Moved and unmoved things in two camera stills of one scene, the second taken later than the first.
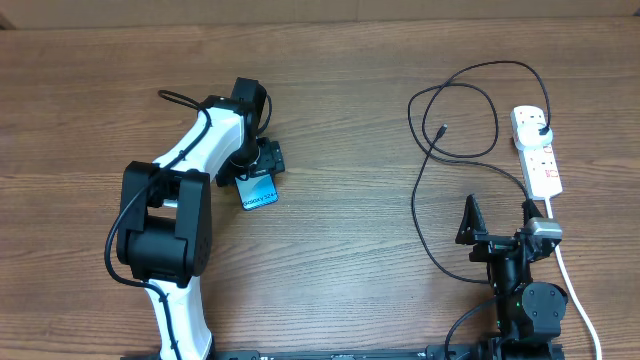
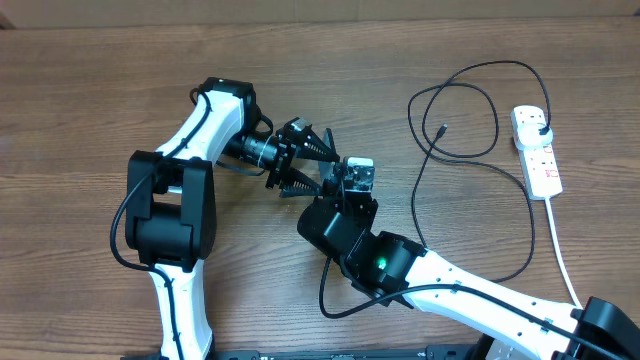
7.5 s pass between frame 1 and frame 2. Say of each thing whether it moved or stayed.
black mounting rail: stayed
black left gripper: moved
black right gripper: moved
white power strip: stayed
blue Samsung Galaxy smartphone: moved
